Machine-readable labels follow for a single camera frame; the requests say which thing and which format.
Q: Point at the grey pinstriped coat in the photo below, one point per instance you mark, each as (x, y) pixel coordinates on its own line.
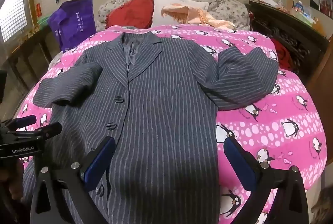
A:
(169, 109)

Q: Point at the red wall sticker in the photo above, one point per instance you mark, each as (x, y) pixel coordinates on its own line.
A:
(39, 9)

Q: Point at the pink penguin print blanket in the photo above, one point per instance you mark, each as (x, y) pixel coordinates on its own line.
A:
(273, 114)

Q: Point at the dark carved wooden cabinet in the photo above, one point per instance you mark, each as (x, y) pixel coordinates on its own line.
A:
(294, 34)

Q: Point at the window with grille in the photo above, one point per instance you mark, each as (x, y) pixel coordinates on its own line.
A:
(13, 13)

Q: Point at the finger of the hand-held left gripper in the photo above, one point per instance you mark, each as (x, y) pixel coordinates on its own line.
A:
(24, 121)
(50, 129)

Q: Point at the clutter pile on cabinet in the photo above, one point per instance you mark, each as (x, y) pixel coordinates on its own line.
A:
(301, 10)

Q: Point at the peach fringed scarf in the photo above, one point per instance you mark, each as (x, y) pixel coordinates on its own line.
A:
(203, 17)

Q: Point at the red pillow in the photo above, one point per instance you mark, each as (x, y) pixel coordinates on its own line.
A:
(130, 13)

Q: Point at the white pillow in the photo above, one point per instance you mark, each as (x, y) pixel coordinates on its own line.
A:
(161, 10)

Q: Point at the red cloth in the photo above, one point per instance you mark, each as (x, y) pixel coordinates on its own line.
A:
(283, 53)

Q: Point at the person's left hand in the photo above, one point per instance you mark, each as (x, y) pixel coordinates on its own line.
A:
(17, 179)

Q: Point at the purple shopping bag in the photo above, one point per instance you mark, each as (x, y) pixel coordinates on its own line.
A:
(75, 23)

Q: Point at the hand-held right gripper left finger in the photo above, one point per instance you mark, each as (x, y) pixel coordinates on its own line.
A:
(100, 159)

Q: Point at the green plastic basin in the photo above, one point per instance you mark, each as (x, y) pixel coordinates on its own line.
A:
(43, 20)

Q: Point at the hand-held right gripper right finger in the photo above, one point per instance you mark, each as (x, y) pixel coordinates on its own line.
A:
(239, 166)

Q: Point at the dark wooden bench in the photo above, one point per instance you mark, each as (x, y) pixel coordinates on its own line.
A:
(26, 57)

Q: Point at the brown wooden panel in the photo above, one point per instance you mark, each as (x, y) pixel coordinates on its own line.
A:
(322, 70)

